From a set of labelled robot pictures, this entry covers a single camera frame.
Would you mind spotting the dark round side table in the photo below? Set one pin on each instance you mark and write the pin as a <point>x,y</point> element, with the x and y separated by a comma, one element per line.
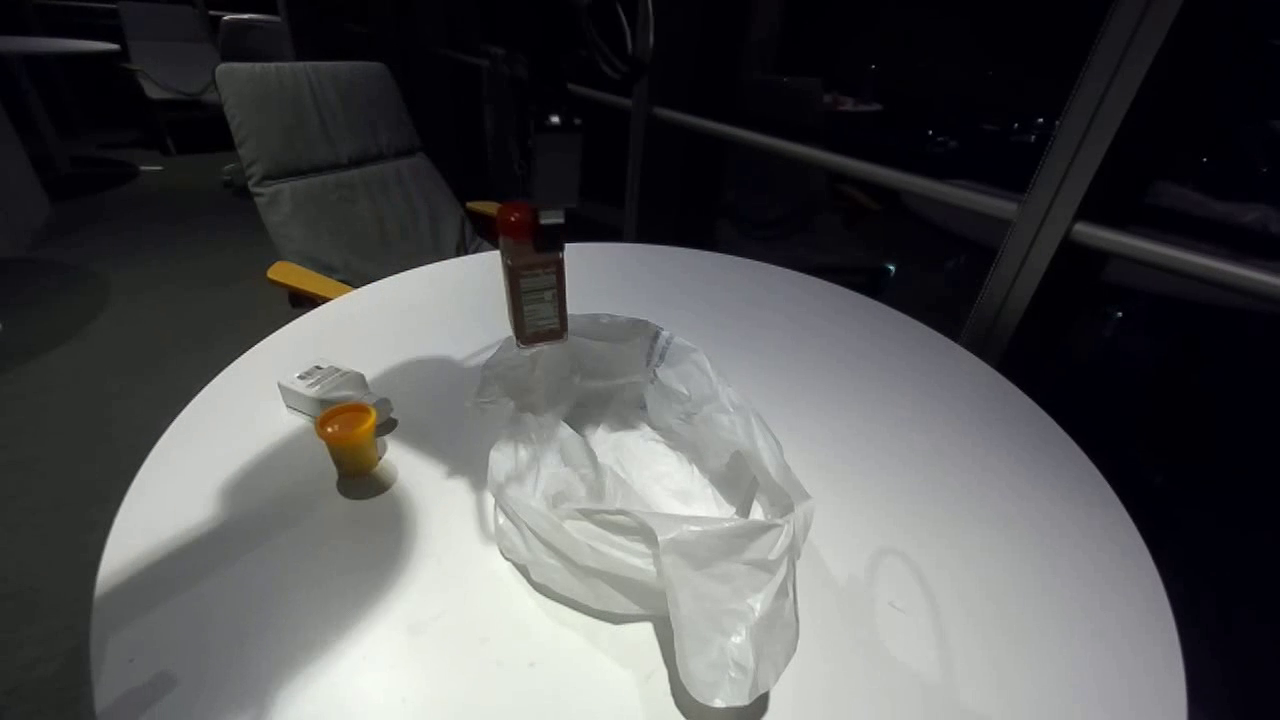
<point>55,46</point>

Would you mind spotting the grey vertical window post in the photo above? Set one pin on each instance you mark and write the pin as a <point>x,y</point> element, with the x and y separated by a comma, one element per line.
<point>1065,174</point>

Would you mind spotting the grey chair in background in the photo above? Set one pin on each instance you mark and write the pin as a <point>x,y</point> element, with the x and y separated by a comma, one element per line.
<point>171,46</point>

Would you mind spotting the spice bottle with red cap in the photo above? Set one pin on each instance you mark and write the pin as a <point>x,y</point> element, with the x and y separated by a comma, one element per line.
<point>532,294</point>

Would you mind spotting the white rectangular box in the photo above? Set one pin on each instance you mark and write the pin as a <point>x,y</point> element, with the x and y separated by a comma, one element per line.
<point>323,386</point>

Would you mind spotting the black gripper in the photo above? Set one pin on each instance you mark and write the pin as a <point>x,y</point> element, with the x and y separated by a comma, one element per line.
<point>558,166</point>

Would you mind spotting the grey chair with yellow armrests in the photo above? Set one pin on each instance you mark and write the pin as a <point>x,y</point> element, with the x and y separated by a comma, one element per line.
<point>343,174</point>

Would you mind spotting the grey horizontal window rail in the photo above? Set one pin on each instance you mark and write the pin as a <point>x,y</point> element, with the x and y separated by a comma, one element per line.
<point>933,193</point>

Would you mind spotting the translucent white plastic bag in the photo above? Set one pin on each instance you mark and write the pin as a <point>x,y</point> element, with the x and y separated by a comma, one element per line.
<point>627,535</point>

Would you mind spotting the orange pill bottle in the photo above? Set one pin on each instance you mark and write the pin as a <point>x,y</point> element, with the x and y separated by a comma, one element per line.
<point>353,444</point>

